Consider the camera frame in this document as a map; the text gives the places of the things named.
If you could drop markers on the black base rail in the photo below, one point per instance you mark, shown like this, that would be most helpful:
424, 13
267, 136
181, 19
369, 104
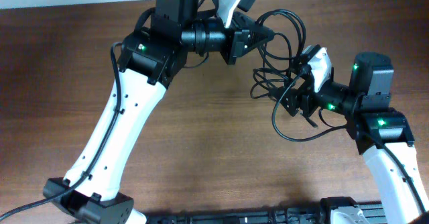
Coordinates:
327, 210

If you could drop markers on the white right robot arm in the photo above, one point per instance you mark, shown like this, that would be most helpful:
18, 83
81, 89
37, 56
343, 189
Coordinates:
382, 134

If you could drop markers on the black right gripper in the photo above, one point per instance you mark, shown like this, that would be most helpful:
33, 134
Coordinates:
308, 94

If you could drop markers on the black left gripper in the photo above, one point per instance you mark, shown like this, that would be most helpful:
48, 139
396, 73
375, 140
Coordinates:
236, 42

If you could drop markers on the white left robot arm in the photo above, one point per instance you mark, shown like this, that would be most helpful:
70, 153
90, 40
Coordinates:
151, 56

